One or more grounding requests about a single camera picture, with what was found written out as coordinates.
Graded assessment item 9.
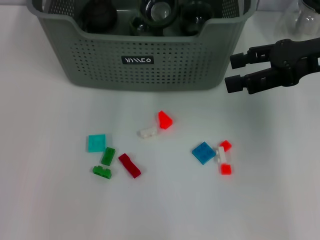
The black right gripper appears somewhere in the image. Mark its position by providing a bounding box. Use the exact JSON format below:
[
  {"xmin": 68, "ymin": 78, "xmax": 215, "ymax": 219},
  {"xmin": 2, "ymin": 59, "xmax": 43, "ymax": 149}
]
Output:
[{"xmin": 224, "ymin": 37, "xmax": 320, "ymax": 96}]

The small red brick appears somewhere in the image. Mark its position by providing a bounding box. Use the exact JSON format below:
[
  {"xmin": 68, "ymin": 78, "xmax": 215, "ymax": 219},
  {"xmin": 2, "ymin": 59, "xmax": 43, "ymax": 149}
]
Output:
[
  {"xmin": 219, "ymin": 140, "xmax": 233, "ymax": 153},
  {"xmin": 220, "ymin": 163, "xmax": 233, "ymax": 176}
]

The long white brick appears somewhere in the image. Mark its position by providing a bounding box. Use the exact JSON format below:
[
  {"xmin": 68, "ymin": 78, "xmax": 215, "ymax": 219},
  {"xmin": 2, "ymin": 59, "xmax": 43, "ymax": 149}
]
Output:
[{"xmin": 215, "ymin": 146, "xmax": 230, "ymax": 167}]

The grey-green plastic storage bin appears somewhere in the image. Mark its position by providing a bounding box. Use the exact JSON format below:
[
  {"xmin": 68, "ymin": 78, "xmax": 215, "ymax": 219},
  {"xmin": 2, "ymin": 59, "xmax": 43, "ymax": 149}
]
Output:
[{"xmin": 26, "ymin": 0, "xmax": 258, "ymax": 92}]

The red wedge brick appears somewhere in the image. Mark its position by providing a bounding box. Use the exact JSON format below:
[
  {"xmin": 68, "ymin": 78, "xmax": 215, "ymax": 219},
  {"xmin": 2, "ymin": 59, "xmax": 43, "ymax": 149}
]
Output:
[{"xmin": 157, "ymin": 110, "xmax": 174, "ymax": 130}]

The blue square plate brick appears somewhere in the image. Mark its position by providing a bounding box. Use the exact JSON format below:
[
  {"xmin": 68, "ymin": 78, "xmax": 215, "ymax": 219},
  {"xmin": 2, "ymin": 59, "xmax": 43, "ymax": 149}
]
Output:
[{"xmin": 191, "ymin": 141, "xmax": 216, "ymax": 166}]

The small white brick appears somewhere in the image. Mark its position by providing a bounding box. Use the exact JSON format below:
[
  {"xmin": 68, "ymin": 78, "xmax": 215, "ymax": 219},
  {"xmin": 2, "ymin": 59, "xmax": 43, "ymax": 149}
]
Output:
[{"xmin": 136, "ymin": 126, "xmax": 159, "ymax": 140}]

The dark red long brick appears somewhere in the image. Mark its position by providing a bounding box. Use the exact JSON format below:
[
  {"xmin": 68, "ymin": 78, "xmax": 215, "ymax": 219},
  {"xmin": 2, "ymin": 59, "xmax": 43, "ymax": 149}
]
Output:
[{"xmin": 117, "ymin": 153, "xmax": 143, "ymax": 179}]

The black teapot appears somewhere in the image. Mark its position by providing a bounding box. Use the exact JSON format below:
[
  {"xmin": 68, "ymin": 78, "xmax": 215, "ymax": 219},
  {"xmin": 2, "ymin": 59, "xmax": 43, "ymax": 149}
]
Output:
[{"xmin": 80, "ymin": 0, "xmax": 118, "ymax": 35}]

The green flat brick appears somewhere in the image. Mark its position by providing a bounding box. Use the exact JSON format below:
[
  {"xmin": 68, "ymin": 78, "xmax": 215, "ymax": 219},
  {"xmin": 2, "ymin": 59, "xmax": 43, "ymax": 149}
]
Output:
[{"xmin": 100, "ymin": 146, "xmax": 116, "ymax": 166}]

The teal square plate brick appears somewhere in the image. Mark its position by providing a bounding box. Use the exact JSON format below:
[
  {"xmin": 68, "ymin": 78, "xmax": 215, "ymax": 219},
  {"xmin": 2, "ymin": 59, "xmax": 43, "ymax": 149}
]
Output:
[{"xmin": 87, "ymin": 134, "xmax": 107, "ymax": 153}]

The green notched brick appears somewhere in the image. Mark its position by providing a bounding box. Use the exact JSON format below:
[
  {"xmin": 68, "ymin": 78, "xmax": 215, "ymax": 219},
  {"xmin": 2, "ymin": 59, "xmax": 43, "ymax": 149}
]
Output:
[{"xmin": 92, "ymin": 165, "xmax": 113, "ymax": 180}]

